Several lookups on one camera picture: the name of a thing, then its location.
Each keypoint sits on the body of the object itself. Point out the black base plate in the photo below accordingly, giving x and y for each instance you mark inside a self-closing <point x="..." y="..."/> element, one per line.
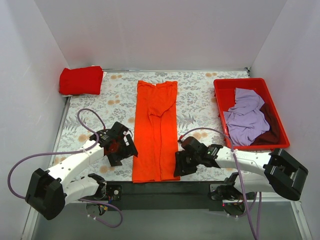
<point x="175" y="195"/>

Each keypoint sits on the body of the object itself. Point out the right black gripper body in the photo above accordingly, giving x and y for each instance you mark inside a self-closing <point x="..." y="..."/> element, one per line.
<point x="183" y="162"/>

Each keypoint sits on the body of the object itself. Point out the orange t shirt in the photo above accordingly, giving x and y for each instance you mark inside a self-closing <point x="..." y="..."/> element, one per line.
<point x="155" y="132"/>

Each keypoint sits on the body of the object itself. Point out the folded red t shirt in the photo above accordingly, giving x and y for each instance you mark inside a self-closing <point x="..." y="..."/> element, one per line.
<point x="80" y="81"/>

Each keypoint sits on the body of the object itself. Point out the floral patterned table mat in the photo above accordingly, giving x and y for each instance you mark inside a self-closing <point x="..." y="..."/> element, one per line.
<point x="197" y="110"/>

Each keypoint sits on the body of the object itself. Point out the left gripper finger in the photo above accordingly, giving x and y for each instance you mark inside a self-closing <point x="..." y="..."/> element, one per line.
<point x="115" y="159"/>
<point x="128" y="147"/>

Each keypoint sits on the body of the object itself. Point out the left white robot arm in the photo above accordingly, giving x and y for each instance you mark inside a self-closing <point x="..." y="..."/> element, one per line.
<point x="49" y="191"/>

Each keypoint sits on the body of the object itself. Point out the red plastic bin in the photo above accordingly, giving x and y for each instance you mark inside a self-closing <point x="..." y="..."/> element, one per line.
<point x="225" y="91"/>

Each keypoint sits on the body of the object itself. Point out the dark maroon t shirt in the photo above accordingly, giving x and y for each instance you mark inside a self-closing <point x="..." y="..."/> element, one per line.
<point x="272" y="136"/>

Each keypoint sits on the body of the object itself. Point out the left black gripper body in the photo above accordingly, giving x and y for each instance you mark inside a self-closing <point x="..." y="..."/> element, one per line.
<point x="122" y="153"/>

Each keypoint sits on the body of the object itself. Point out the lavender t shirt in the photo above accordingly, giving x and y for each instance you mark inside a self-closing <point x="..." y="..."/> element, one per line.
<point x="244" y="120"/>

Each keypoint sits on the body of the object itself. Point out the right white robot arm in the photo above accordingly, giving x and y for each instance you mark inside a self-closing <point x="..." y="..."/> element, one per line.
<point x="274" y="172"/>

